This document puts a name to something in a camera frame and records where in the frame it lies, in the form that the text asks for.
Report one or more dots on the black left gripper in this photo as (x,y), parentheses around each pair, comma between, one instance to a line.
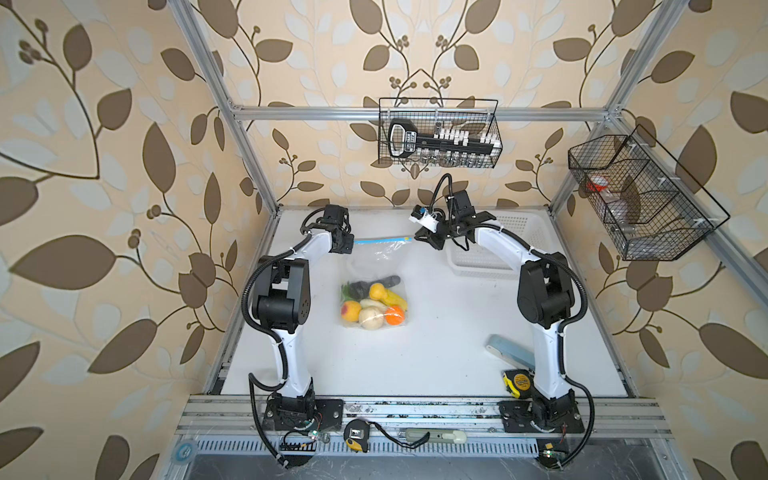
(347,248)

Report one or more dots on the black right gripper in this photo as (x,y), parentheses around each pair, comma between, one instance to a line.
(429,237)

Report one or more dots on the small yellow lemon toy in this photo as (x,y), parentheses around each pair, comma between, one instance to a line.
(378,292)

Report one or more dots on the clear zip bag blue zipper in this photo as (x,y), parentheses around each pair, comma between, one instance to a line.
(378,260)

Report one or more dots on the yellow corn toy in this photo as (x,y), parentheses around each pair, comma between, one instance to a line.
(392,299)

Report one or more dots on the beige potato toy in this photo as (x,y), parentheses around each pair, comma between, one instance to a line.
(371,318)

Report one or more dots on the orange toy fruit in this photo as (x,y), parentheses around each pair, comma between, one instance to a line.
(394,315)

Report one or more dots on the white radish with green leaves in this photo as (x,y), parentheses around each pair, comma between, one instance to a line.
(359,292)

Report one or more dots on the yellow orange with green stem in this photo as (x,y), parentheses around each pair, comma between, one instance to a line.
(350,311)

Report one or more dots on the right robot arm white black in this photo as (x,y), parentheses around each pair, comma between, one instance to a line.
(549,295)

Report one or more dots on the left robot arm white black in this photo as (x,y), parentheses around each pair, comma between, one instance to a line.
(276,302)

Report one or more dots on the white plastic perforated basket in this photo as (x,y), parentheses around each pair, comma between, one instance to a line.
(495,255)

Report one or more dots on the light blue case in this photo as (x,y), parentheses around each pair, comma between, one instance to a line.
(510,352)

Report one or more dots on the yellow black tape measure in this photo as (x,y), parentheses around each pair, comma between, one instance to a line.
(518,383)

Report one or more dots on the pale green utility knife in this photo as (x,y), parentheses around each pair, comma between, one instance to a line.
(420,436)

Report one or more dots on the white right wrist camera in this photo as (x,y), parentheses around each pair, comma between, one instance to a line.
(425,218)

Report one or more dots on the black tool in wire basket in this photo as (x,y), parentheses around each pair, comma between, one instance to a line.
(403,139)

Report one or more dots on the black wire basket back wall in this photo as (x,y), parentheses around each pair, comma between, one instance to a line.
(475,115)

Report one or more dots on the black wire basket wall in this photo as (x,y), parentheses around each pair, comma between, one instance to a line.
(475,115)
(642,198)

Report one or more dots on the aluminium frame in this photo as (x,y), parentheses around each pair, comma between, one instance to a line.
(453,83)

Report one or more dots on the red item in wire basket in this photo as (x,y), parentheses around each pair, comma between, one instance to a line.
(596,183)

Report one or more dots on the black wire basket right wall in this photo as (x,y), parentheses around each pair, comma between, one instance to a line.
(642,198)

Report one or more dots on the black tape measure on rail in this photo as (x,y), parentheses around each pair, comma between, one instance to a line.
(357,435)

